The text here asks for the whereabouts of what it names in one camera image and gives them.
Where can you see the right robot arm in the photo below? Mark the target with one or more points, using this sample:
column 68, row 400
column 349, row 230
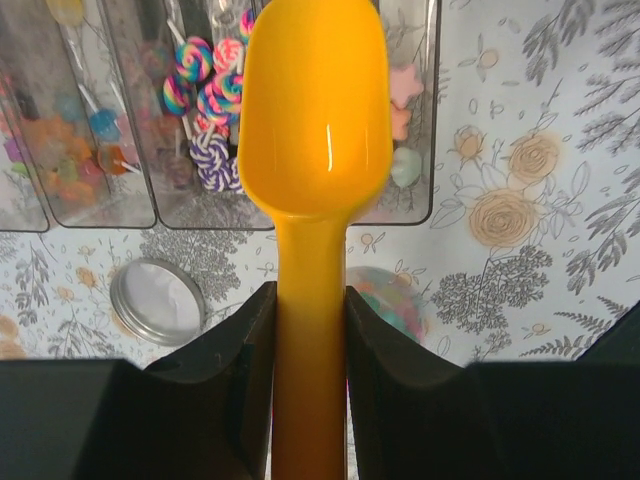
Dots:
column 620, row 344

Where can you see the clear plastic jar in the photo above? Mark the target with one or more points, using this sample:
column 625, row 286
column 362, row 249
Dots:
column 392, row 298

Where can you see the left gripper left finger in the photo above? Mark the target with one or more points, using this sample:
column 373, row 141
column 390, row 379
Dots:
column 201, row 412

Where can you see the yellow plastic scoop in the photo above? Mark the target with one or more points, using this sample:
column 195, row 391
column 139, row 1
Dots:
column 315, row 152

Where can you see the clear compartment candy box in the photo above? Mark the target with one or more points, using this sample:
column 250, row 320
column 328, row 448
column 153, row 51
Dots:
column 127, row 113

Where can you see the floral patterned table mat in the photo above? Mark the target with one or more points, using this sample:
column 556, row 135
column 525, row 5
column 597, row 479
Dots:
column 532, row 248

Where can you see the silver round jar lid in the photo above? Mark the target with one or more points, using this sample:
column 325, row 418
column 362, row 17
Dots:
column 158, row 302

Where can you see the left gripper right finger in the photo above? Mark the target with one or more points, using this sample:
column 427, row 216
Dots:
column 418, row 416

